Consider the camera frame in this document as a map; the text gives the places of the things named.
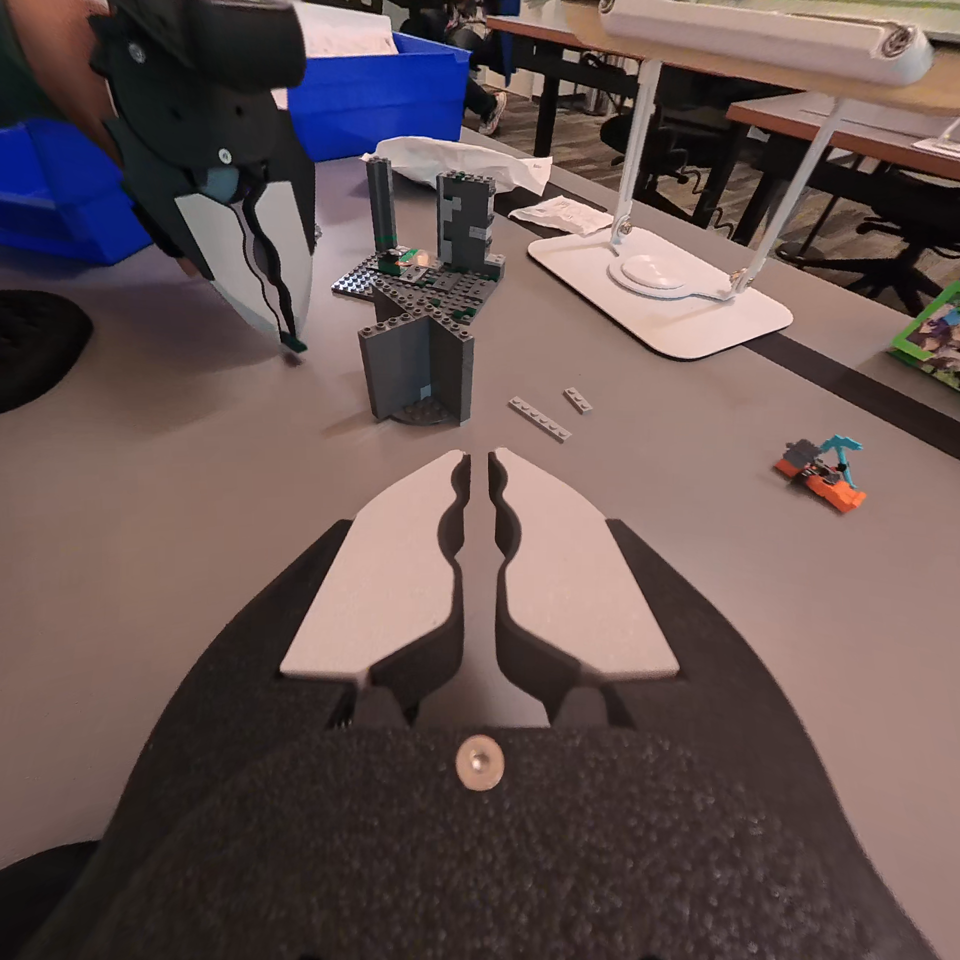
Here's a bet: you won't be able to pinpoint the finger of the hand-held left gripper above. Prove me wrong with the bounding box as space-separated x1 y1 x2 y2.
174 193 294 342
243 176 316 346

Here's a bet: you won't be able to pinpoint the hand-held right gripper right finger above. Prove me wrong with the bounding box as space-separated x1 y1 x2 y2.
487 447 682 727

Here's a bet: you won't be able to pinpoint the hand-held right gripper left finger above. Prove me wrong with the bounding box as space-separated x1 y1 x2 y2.
279 450 472 727

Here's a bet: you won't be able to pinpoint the dark grey cross wall piece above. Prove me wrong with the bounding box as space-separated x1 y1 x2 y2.
357 312 476 429

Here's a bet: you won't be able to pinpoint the white papers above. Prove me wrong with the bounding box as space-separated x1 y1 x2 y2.
298 0 400 59

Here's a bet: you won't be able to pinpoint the grey brick build on baseplate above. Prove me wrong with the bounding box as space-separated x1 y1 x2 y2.
330 156 508 325

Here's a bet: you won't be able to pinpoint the long light grey plate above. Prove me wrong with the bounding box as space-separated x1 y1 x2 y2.
507 395 573 444

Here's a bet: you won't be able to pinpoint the white paper bag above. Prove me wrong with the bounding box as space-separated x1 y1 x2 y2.
360 135 555 198

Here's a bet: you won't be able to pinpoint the black mesh cushion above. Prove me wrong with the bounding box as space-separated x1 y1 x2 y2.
0 288 96 415

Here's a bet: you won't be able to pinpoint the orange brick mini build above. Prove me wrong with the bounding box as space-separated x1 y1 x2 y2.
774 434 869 515

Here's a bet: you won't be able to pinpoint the white printed paper sheet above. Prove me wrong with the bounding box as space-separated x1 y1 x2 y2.
507 194 615 238

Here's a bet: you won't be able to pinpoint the green toy box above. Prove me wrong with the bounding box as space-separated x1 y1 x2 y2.
888 280 960 393

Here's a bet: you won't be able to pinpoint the brown wooden table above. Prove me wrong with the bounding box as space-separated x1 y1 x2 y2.
726 93 960 249
486 0 960 162

